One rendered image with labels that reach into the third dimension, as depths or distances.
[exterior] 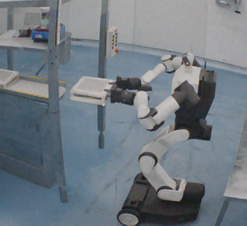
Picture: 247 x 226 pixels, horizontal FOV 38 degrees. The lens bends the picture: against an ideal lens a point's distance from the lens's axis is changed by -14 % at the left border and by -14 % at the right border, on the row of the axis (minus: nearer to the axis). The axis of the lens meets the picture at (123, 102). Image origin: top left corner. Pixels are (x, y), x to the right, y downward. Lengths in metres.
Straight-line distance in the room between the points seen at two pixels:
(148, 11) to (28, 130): 3.56
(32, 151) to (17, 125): 0.26
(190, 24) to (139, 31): 0.88
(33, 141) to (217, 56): 3.79
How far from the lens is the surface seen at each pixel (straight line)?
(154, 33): 6.25
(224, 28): 6.02
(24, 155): 3.36
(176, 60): 2.88
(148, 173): 2.90
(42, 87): 3.06
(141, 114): 2.34
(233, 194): 2.17
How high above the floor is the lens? 2.28
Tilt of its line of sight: 28 degrees down
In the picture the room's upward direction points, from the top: 3 degrees clockwise
